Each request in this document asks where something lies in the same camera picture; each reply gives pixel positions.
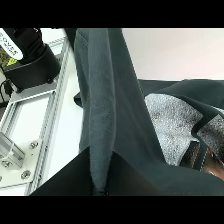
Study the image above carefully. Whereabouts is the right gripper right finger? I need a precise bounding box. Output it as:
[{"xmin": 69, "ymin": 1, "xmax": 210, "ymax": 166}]
[{"xmin": 105, "ymin": 150, "xmax": 168, "ymax": 197}]

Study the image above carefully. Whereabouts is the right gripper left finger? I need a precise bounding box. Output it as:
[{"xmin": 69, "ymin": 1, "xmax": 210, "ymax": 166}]
[{"xmin": 30, "ymin": 146, "xmax": 95, "ymax": 197}]

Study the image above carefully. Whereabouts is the dark grey garment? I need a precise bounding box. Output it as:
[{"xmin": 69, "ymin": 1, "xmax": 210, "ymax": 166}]
[{"xmin": 64, "ymin": 28, "xmax": 224, "ymax": 197}]

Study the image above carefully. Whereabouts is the black cable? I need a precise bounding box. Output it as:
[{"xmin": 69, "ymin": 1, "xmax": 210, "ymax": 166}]
[{"xmin": 0, "ymin": 79, "xmax": 15, "ymax": 105}]

